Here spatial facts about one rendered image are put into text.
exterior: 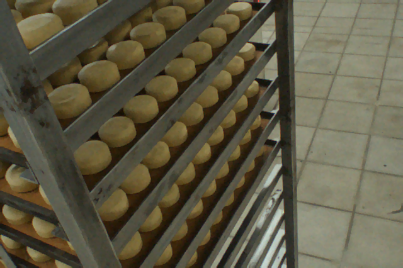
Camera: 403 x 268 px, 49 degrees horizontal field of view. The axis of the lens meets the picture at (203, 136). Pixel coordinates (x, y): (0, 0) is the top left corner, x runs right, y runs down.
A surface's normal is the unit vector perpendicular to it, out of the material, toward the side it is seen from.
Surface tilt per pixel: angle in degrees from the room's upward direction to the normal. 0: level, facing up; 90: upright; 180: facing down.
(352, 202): 0
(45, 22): 0
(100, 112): 90
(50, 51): 90
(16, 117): 90
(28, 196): 0
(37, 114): 90
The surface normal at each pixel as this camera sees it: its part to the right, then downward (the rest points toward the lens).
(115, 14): 0.87, 0.20
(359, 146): -0.15, -0.77
